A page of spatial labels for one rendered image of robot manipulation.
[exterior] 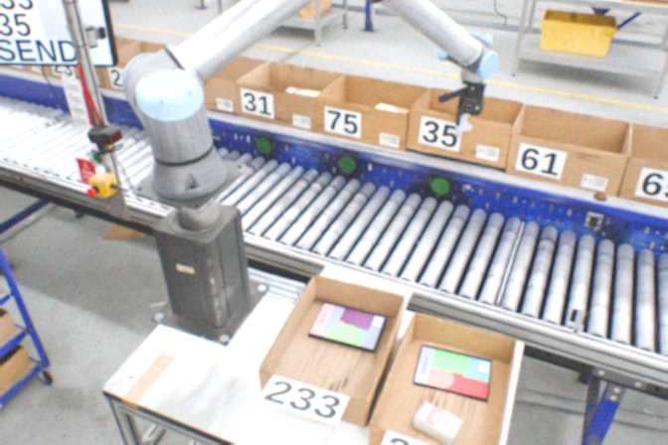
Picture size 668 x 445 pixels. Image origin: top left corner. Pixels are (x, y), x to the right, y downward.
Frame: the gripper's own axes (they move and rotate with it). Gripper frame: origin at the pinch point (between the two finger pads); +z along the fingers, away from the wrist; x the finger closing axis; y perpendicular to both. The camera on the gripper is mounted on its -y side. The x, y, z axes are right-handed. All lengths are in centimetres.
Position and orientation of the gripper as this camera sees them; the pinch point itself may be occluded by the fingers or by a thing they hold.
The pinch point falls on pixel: (456, 133)
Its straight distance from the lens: 217.0
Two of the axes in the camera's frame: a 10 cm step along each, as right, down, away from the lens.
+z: -1.0, 9.3, 3.5
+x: 4.1, -2.8, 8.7
